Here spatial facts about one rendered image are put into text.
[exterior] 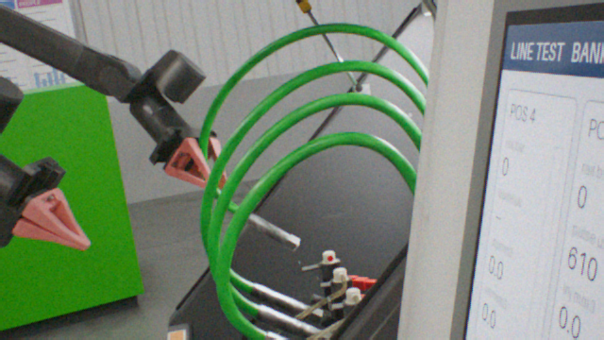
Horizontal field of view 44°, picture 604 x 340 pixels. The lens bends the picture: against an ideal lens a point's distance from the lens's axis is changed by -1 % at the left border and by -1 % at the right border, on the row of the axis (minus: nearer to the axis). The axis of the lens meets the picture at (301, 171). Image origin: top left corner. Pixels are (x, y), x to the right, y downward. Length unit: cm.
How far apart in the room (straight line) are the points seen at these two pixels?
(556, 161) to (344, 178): 94
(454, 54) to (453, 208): 12
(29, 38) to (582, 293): 103
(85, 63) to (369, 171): 51
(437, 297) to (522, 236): 16
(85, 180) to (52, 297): 66
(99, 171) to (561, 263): 394
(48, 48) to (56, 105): 296
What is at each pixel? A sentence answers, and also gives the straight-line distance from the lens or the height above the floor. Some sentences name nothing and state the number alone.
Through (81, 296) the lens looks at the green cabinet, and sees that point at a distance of 439.
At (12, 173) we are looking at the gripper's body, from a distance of 89.
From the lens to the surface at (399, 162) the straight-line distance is 76.
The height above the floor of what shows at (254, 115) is 133.
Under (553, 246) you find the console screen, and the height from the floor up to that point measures 130.
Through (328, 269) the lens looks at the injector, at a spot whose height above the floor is 111.
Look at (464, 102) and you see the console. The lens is 56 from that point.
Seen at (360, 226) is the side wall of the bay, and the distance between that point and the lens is 135.
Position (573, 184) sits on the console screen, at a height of 133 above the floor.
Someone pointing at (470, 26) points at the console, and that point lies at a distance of 57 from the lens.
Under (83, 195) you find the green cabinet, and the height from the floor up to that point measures 71.
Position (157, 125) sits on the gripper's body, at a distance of 116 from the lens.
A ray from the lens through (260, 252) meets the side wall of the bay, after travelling 134.
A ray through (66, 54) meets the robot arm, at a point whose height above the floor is 144.
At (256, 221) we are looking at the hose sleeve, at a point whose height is 116.
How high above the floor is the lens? 143
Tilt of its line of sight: 11 degrees down
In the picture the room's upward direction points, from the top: 8 degrees counter-clockwise
